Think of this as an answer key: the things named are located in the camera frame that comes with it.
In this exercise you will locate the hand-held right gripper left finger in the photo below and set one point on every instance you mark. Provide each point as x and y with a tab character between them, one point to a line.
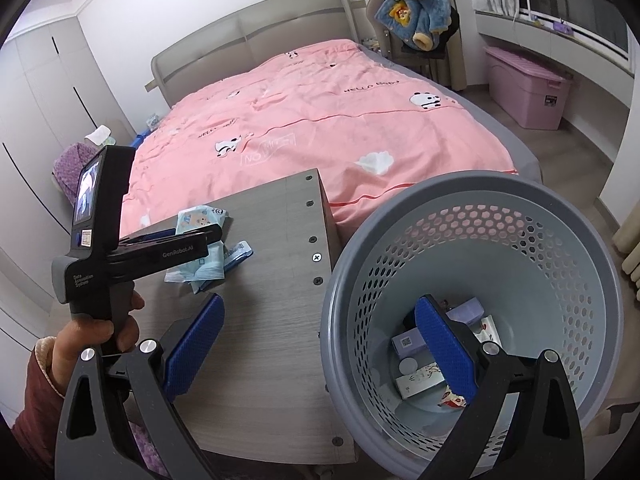
192	345

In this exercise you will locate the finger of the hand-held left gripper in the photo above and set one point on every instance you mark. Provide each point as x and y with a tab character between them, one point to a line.
200	234
203	249

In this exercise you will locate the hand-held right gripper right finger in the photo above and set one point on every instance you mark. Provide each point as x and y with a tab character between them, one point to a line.
445	345

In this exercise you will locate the light blue plastic packet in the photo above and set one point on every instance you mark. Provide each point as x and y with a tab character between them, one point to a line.
200	217

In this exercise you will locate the purple cartoon carton box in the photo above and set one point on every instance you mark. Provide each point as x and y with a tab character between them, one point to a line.
467	312

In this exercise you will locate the white round cap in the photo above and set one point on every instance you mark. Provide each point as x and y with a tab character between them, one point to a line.
407	365

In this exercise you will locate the red candy wrapper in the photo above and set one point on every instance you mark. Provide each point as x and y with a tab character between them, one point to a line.
452	400

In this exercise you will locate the grey perforated plastic basket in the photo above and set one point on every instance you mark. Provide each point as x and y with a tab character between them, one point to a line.
450	185

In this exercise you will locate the person's left forearm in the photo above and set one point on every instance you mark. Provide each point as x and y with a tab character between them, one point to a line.
35	410

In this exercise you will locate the person's left hand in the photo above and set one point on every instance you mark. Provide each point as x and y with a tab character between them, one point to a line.
95	335

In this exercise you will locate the small blue-edged wrapper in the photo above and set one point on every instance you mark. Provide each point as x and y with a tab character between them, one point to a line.
239	252

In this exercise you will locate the purple fleece garment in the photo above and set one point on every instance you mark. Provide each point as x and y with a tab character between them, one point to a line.
67	170

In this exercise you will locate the white folded cloth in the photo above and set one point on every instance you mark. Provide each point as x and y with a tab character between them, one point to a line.
97	134

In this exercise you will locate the blue box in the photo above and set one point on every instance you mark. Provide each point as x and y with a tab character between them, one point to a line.
140	137

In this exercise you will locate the purple fluffy rug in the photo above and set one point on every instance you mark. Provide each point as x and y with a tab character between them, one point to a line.
147	452

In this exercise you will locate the white wardrobe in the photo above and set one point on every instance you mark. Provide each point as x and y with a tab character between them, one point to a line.
40	85

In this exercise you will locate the pink printed duvet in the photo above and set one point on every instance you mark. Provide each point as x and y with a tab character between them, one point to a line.
325	125

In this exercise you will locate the beige curtain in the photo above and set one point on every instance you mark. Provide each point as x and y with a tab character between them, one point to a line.
627	255
457	50

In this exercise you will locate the grey upholstered bed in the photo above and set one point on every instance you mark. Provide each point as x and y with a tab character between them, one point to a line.
250	30

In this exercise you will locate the pink plastic storage box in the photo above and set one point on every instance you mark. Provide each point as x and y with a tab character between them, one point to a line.
520	90

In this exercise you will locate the grey chair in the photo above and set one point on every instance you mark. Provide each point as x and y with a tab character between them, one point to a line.
375	15

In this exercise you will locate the blue plush jacket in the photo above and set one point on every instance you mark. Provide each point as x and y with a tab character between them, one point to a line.
420	15

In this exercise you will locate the grey bay window ledge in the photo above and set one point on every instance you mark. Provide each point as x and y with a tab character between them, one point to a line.
590	60

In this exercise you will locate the white window railing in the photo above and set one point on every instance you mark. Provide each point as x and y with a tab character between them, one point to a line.
565	25

